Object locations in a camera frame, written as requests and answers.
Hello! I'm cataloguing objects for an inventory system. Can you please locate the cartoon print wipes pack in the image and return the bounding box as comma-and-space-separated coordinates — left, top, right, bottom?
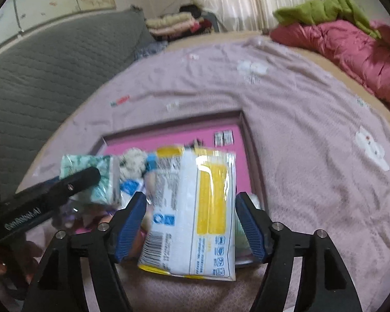
120, 178, 146, 209

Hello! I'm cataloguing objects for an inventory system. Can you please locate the green tissue pack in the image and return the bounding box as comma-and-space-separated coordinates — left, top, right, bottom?
60, 155, 121, 206

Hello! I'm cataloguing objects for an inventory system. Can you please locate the yellow white wipes pack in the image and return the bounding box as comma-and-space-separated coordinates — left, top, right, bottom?
138, 146, 236, 282

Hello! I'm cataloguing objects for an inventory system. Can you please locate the cream floral scrunchie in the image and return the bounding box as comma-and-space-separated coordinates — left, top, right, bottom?
119, 148, 148, 180

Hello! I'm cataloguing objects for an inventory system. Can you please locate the peach makeup sponge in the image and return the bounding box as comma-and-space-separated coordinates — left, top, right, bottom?
128, 218, 148, 259

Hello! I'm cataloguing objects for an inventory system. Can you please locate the green powder puff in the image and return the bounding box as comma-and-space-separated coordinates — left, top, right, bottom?
235, 193, 261, 260

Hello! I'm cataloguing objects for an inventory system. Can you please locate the person's left hand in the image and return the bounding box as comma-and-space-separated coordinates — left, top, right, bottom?
0, 235, 44, 285

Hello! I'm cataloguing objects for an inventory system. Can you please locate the pink and blue book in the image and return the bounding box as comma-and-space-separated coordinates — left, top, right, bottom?
74, 125, 253, 235

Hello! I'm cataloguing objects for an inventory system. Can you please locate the dark shallow cardboard box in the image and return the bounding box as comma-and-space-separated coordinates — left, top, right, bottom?
90, 110, 267, 210

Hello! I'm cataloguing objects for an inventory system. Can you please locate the purple strawberry print bedspread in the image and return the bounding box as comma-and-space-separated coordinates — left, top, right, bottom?
22, 38, 390, 311

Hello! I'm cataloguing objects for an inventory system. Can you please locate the grey quilted headboard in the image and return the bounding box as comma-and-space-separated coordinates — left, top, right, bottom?
0, 6, 153, 198

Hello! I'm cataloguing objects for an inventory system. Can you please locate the dark patterned cloth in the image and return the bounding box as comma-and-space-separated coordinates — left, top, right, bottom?
134, 41, 169, 61

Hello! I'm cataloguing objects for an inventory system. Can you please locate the pink red quilted duvet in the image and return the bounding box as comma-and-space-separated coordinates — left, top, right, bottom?
270, 20, 390, 110

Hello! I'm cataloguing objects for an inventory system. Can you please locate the stack of folded clothes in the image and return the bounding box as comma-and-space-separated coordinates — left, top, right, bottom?
145, 4, 219, 42

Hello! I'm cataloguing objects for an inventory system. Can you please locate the green fleece blanket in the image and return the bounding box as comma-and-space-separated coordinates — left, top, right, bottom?
272, 0, 382, 40

